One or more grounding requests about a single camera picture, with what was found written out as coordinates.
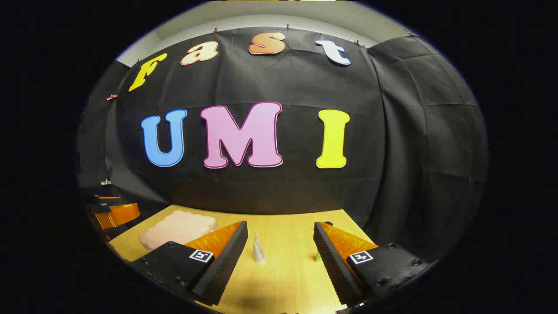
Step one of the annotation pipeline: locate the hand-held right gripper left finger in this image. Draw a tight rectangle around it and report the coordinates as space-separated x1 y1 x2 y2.
130 220 249 307

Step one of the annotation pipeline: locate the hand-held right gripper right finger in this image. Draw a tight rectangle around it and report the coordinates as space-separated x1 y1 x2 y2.
313 221 438 307

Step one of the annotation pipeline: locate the white tube with green label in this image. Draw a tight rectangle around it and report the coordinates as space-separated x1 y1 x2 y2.
253 232 266 264

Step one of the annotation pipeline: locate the pink suitcase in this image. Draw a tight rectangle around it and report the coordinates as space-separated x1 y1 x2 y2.
139 210 219 252

